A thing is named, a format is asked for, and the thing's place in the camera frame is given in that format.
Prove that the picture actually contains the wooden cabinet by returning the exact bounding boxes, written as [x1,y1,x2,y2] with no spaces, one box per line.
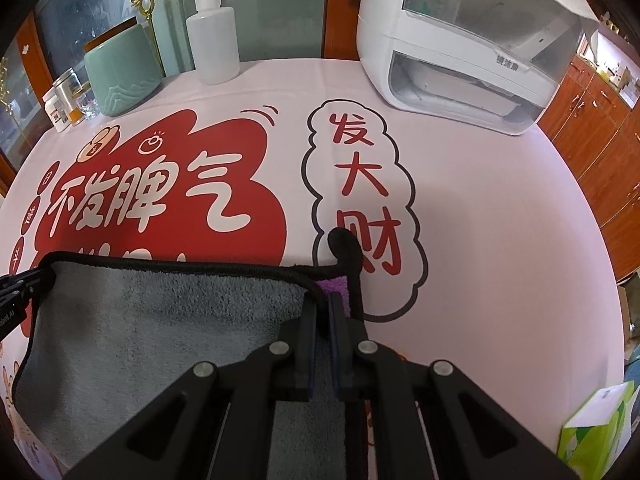
[537,54,640,282]

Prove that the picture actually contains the white plastic squeeze bottle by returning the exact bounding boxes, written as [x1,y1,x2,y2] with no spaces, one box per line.
[186,0,249,86]

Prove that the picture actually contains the grey towel with black edge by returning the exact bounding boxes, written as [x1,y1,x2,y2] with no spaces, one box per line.
[12,227,367,480]

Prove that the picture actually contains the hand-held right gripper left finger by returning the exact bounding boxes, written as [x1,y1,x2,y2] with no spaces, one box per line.
[65,296,319,480]

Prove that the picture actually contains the small clear glass cup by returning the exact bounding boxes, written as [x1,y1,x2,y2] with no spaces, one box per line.
[75,91,99,121]

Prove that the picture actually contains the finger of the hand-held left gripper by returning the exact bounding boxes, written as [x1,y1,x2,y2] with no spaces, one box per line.
[0,265,57,307]

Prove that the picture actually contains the printed pink tablecloth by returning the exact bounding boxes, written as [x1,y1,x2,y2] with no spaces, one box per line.
[0,57,632,480]

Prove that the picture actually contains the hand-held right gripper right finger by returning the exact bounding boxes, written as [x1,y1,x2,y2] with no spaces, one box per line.
[328,294,582,480]

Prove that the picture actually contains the glass jar with silver lid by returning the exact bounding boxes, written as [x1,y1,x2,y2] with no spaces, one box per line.
[52,67,84,127]

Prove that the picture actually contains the green and white tissue box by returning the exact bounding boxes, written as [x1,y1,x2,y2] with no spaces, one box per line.
[557,381,637,467]

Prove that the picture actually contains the green ceramic jar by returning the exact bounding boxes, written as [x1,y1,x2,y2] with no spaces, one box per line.
[82,16,164,117]

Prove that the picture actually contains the white countertop appliance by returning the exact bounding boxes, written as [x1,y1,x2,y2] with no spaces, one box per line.
[356,0,589,137]

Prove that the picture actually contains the white labelled jar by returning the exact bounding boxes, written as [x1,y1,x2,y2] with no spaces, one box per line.
[42,90,72,134]

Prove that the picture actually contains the glass display cabinet with gold ornament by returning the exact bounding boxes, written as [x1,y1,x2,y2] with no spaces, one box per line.
[0,0,167,186]

